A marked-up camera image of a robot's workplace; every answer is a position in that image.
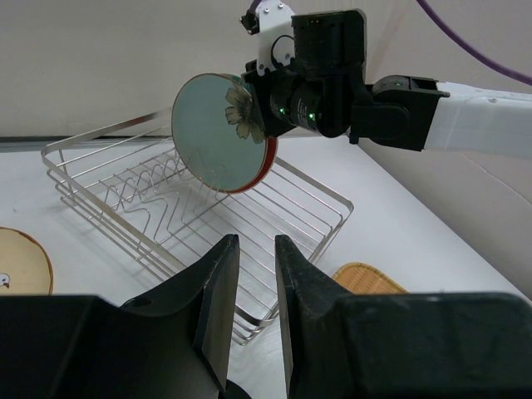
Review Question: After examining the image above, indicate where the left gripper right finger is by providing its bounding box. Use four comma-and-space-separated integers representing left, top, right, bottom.
275, 235, 353, 395

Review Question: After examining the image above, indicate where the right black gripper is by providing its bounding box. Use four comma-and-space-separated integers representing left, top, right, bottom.
243, 10, 372, 138

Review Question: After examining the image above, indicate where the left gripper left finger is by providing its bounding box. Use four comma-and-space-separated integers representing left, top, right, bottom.
122, 234, 240, 391

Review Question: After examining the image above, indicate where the red and teal plate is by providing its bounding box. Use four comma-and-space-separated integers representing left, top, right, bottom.
222, 74, 278, 194

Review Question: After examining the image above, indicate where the light green flower plate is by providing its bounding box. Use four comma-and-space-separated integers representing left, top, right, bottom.
171, 73, 264, 193

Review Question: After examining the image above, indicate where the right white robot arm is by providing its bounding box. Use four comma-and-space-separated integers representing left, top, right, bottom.
240, 1, 531, 159

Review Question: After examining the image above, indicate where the square woven bamboo tray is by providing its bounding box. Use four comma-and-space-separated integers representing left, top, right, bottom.
332, 262, 408, 295

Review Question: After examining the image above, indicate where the beige bird pattern plate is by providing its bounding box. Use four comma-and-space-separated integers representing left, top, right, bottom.
0, 227, 53, 296

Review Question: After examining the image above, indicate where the silver wire dish rack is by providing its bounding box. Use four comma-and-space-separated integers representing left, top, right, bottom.
41, 110, 354, 345

